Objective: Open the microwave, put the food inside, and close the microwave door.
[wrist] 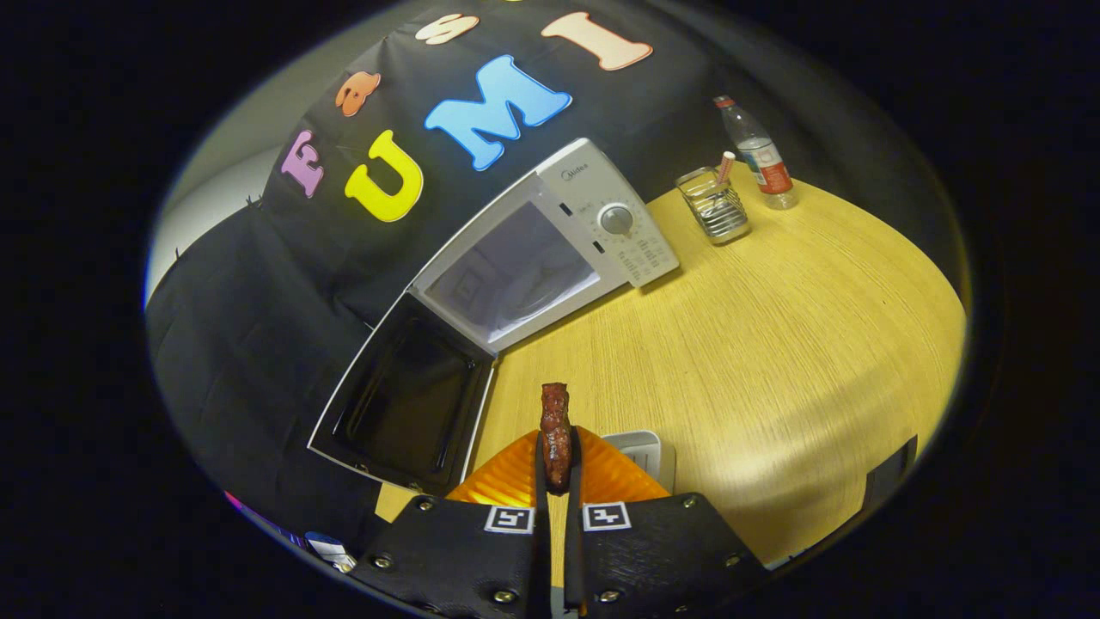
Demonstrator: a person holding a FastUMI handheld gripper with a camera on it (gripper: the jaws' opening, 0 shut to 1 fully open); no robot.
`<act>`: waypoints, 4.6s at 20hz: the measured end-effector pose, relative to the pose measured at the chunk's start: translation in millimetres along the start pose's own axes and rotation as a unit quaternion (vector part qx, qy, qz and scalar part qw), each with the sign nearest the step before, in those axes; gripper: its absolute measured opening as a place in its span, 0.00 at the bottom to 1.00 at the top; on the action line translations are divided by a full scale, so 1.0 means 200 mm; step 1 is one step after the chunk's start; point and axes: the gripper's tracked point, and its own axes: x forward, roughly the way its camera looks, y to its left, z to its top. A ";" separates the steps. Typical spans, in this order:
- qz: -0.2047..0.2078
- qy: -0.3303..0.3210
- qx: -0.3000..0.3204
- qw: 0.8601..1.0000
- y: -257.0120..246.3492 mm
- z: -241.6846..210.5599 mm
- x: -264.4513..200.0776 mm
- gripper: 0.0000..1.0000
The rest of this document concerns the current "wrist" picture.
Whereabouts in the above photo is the clear plastic water bottle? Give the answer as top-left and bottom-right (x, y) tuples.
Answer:
(713, 95), (799, 211)

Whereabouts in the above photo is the metal wire basket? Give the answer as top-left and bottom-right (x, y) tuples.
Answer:
(675, 166), (752, 247)

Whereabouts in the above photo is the small white ridged dish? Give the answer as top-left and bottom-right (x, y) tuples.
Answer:
(602, 430), (677, 495)

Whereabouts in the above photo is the reddish brown meat piece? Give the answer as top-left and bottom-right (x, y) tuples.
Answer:
(540, 383), (574, 495)

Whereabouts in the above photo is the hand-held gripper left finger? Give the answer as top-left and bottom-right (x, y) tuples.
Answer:
(351, 428), (551, 619)

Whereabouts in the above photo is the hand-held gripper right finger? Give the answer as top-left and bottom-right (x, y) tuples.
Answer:
(563, 426), (770, 619)

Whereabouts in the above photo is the white toaster oven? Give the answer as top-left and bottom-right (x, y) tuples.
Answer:
(307, 138), (681, 498)

